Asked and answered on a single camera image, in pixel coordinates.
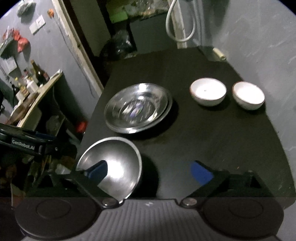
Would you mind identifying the small steel bowl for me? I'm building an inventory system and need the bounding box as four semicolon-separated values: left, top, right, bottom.
76;137;142;203

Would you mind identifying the large steel plate bowl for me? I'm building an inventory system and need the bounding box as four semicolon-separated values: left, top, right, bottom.
104;83;173;133

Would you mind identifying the white ceramic bowl red rim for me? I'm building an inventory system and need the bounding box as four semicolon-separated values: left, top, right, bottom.
190;78;227;106

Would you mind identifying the wooden side shelf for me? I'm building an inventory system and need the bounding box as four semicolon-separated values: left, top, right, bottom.
17;69;63;128

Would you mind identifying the dark glass bottle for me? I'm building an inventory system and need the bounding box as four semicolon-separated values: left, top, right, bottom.
31;60;50;85

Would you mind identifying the red plastic bag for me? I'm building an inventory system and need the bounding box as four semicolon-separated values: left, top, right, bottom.
13;30;30;53

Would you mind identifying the black plastic bag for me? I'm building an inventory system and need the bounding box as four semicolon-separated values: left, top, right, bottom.
99;29;137;61

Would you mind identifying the cream rolled paper tube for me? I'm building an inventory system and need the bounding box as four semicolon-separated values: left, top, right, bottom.
212;47;227;61

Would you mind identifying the green box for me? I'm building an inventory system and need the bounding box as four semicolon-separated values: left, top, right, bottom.
110;10;128;23

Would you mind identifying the dark grey cabinet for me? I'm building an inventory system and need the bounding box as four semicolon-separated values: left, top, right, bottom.
130;14;177;54

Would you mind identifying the white wall switch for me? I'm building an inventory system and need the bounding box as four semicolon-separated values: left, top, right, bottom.
29;15;46;35

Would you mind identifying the white looped cable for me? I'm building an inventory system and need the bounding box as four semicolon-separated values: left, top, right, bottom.
165;0;196;43

